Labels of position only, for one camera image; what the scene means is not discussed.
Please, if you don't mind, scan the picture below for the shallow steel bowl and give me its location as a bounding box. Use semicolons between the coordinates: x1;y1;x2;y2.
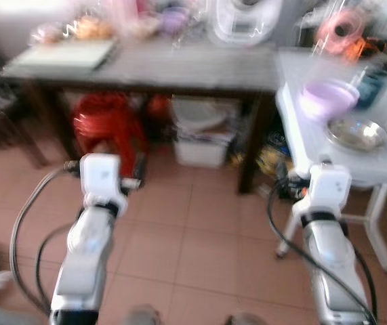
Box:
326;118;387;152

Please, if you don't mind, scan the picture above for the yellow printed bag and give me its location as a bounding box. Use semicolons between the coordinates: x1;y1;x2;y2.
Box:
260;132;293;178

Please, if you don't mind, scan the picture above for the white folding table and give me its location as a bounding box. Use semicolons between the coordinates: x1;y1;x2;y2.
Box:
274;47;387;273

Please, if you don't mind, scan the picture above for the red plastic stool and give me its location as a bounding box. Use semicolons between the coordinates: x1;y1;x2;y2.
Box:
72;93;147;178

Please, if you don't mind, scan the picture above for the red plastic bag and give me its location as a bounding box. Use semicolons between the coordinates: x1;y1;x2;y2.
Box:
146;94;173;122

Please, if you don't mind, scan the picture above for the white plastic bin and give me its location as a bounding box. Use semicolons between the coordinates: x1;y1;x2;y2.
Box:
171;96;239;169

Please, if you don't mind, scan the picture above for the large lilac plastic bowl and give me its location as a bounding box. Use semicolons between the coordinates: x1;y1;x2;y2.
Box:
300;79;361;123

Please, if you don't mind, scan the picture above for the teal cup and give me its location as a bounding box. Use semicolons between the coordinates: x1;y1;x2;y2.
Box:
356;66;387;110

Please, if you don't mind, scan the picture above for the grey right robot foot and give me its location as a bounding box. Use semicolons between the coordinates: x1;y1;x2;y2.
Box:
229;312;270;325

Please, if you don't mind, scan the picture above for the grey robot foot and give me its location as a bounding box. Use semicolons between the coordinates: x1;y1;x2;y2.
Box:
229;312;270;325
124;305;161;325

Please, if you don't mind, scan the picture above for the grey left robot foot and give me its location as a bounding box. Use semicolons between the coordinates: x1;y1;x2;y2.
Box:
124;305;161;325

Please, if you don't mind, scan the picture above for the clear food container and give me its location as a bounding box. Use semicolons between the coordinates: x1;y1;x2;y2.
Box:
74;14;117;41

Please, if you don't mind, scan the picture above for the small orange object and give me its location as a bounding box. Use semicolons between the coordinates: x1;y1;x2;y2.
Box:
342;37;369;62

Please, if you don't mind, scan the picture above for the small purple bowl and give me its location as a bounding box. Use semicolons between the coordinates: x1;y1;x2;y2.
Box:
159;6;191;36

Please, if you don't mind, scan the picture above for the pink round fan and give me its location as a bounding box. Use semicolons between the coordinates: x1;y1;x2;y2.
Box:
314;7;367;56

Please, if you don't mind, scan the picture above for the white kitchen machine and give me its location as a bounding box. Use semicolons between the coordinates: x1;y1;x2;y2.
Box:
206;0;284;47

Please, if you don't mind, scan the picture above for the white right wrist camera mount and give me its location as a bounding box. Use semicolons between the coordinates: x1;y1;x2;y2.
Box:
304;162;352;217

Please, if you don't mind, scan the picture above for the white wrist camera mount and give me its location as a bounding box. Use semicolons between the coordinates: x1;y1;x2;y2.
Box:
304;162;352;217
80;154;129;215

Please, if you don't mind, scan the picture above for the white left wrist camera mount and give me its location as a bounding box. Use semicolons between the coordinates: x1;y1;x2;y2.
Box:
80;154;129;215

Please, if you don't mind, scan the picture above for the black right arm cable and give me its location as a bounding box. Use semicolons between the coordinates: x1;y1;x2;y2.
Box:
266;183;379;325

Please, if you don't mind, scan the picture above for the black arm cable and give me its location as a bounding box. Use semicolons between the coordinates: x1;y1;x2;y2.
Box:
9;162;83;316
266;183;379;325

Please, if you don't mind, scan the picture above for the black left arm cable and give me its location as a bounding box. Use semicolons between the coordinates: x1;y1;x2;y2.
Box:
9;162;83;316

